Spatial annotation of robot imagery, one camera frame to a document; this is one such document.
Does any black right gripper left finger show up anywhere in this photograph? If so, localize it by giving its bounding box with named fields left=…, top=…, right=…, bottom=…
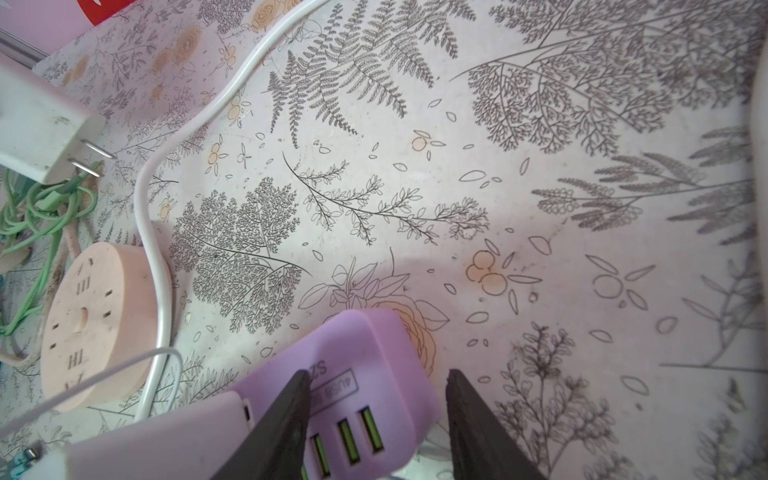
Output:
left=213, top=370, right=310, bottom=479

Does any white charger plug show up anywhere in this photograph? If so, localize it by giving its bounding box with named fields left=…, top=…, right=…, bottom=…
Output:
left=23, top=391, right=253, bottom=480
left=1, top=55, right=116, bottom=185

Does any white cable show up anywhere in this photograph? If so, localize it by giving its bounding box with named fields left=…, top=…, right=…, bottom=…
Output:
left=0, top=0, right=331, bottom=442

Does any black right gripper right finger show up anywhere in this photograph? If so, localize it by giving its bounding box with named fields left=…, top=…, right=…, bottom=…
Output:
left=445, top=369, right=544, bottom=480

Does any purple power strip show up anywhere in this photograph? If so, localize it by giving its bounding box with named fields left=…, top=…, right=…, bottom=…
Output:
left=231, top=308, right=440, bottom=479

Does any round pink power socket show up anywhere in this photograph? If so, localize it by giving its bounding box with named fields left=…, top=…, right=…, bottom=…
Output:
left=40, top=242, right=170, bottom=400

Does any green usb cable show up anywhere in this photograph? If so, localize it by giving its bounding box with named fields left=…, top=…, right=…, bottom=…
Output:
left=0, top=167, right=100, bottom=338

